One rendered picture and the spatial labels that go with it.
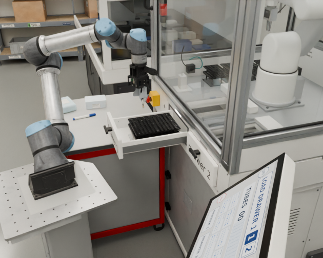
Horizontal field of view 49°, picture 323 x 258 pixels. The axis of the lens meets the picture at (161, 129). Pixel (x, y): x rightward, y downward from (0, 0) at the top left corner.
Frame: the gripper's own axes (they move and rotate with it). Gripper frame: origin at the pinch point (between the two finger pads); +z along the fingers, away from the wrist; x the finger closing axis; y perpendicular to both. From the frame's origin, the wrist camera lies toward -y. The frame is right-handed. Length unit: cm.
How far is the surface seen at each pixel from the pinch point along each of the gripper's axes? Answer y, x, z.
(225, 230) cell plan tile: 60, 82, -7
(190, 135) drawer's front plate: 6.4, 33.9, 6.6
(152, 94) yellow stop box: -19.3, -10.9, 7.3
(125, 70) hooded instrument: -42, -55, 9
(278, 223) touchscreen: 62, 95, -18
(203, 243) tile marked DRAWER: 63, 78, -1
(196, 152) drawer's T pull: 14.2, 42.4, 8.3
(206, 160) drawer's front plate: 16, 49, 9
